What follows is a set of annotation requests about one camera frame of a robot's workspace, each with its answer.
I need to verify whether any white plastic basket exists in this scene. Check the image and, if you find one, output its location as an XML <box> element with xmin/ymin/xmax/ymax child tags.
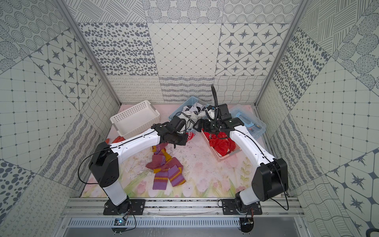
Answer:
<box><xmin>110</xmin><ymin>100</ymin><xmax>160</xmax><ymax>139</ymax></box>

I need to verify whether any red santa striped sock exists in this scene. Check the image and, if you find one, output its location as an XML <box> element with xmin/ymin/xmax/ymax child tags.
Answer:
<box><xmin>186</xmin><ymin>132</ymin><xmax>195</xmax><ymax>141</ymax></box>

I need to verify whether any clear plastic tool box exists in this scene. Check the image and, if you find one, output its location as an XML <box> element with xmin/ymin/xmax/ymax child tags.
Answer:
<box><xmin>231</xmin><ymin>105</ymin><xmax>266</xmax><ymax>139</ymax></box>

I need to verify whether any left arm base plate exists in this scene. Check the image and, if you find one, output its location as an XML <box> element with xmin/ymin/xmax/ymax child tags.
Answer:
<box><xmin>103</xmin><ymin>198</ymin><xmax>146</xmax><ymax>215</ymax></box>

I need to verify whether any maroon purple toe sock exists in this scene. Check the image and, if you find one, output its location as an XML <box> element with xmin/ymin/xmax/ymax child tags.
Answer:
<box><xmin>152</xmin><ymin>143</ymin><xmax>168</xmax><ymax>155</ymax></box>

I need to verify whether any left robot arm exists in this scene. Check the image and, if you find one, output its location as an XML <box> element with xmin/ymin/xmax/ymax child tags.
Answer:
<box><xmin>88</xmin><ymin>116</ymin><xmax>188</xmax><ymax>206</ymax></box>

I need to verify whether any purple striped sock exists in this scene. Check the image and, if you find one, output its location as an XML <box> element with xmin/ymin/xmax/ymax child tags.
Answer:
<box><xmin>153</xmin><ymin>157</ymin><xmax>186</xmax><ymax>190</ymax></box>

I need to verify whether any red rubber glove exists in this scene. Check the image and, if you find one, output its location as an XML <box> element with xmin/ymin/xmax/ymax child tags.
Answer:
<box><xmin>112</xmin><ymin>136</ymin><xmax>125</xmax><ymax>144</ymax></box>

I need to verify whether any pink plastic basket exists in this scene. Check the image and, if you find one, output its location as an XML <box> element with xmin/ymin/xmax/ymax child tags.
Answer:
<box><xmin>201</xmin><ymin>131</ymin><xmax>241</xmax><ymax>162</ymax></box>

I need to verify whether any plain red sock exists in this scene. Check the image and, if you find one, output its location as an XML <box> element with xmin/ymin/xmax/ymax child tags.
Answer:
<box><xmin>207</xmin><ymin>132</ymin><xmax>236</xmax><ymax>157</ymax></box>

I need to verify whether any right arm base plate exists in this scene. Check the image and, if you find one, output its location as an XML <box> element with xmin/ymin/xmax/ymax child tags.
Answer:
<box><xmin>218</xmin><ymin>198</ymin><xmax>263</xmax><ymax>215</ymax></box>

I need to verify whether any blue plastic basket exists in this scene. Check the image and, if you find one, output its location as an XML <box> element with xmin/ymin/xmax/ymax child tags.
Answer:
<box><xmin>168</xmin><ymin>96</ymin><xmax>207</xmax><ymax>120</ymax></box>

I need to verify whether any white sock black pattern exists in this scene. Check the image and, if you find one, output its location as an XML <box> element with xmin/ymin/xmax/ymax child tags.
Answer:
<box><xmin>176</xmin><ymin>103</ymin><xmax>206</xmax><ymax>131</ymax></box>

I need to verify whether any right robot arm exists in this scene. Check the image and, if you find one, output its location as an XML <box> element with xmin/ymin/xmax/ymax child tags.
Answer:
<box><xmin>193</xmin><ymin>104</ymin><xmax>288</xmax><ymax>209</ymax></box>

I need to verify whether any aluminium mounting rail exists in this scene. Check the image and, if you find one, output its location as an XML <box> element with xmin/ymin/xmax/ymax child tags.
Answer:
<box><xmin>61</xmin><ymin>197</ymin><xmax>305</xmax><ymax>218</ymax></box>

